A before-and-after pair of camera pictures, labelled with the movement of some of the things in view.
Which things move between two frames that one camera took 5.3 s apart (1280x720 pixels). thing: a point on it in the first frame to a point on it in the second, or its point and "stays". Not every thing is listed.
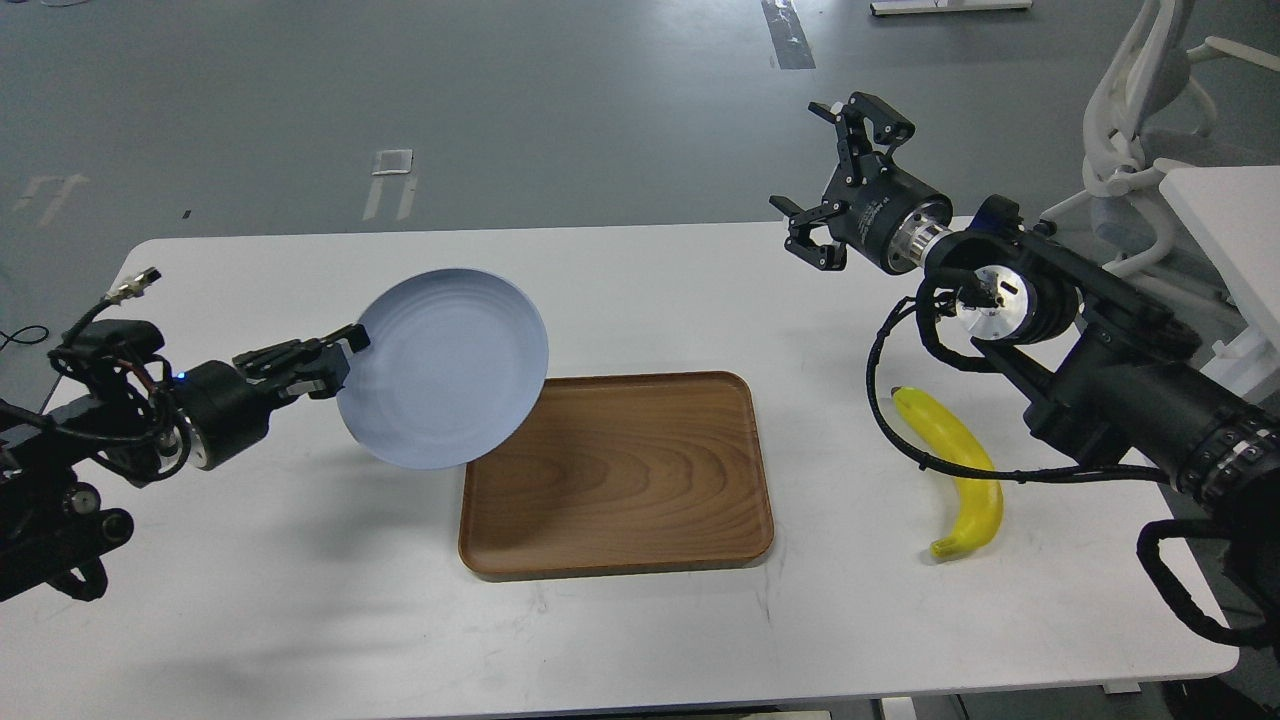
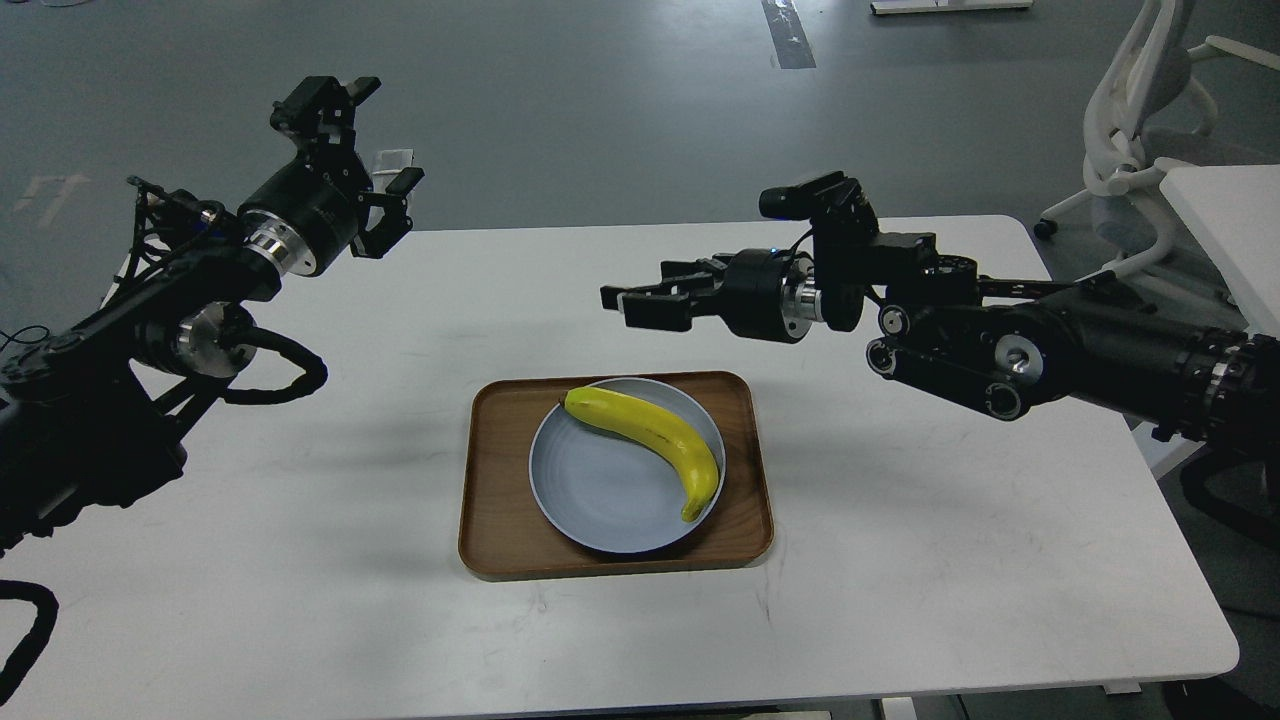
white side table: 1234,212 stays
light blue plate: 455,366 to 612,492
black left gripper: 224,412 to 306,214
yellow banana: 982,497 to 656,429
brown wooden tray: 621,472 stays
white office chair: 1147,72 stays
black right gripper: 889,215 to 765,293
